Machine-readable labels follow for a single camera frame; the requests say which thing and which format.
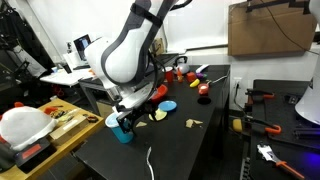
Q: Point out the white plastic fork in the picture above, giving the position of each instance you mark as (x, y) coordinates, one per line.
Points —
(218, 79)

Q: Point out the black tool case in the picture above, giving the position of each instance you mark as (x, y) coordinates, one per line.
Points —
(30, 151)

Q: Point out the small red cup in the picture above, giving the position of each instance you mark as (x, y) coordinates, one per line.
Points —
(203, 89)

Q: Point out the teal plastic cup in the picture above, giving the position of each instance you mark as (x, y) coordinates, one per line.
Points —
(112, 128)

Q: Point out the open laptop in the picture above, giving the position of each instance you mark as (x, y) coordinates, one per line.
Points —
(81, 43)

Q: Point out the orange toy bottle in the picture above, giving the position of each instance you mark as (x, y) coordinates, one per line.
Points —
(180, 76)

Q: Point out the red cube block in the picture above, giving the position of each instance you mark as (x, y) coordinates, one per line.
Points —
(191, 77)

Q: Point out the white desk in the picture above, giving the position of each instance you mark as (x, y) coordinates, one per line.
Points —
(66, 77)

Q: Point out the purple toy eggplant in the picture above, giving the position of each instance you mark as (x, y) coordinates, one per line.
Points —
(200, 75)

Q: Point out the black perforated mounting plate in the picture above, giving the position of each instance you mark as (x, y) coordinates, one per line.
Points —
(286, 143)

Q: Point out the yellow round pad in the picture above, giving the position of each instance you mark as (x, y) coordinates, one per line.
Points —
(237, 125)

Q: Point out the yellow toy banana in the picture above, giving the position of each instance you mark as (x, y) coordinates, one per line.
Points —
(194, 83)

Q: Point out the cardboard box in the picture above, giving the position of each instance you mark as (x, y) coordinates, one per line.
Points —
(270, 28)

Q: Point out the pale round plate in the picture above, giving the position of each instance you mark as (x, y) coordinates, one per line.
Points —
(160, 115)

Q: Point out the yellow wooden table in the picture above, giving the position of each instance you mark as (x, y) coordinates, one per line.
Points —
(66, 141)

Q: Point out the red object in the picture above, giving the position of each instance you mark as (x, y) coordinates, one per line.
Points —
(58, 90)

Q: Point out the tan wooden block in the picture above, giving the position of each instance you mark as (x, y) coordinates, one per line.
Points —
(68, 126)

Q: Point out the blue round plate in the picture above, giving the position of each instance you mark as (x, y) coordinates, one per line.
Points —
(167, 106)

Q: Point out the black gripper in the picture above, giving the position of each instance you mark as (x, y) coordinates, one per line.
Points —
(141, 111)

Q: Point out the white wall outlet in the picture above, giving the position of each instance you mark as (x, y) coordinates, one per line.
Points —
(237, 82)

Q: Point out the red plastic cup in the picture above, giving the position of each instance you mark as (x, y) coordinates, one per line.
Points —
(169, 74)

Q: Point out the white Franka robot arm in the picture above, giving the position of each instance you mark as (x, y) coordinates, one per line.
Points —
(123, 63)

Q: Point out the white domed cover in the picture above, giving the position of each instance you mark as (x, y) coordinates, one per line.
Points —
(25, 125)

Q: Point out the red plastic bowl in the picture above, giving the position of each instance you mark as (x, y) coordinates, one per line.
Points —
(161, 92)

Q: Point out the black hanging clothing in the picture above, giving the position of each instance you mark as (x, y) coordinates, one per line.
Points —
(20, 43)

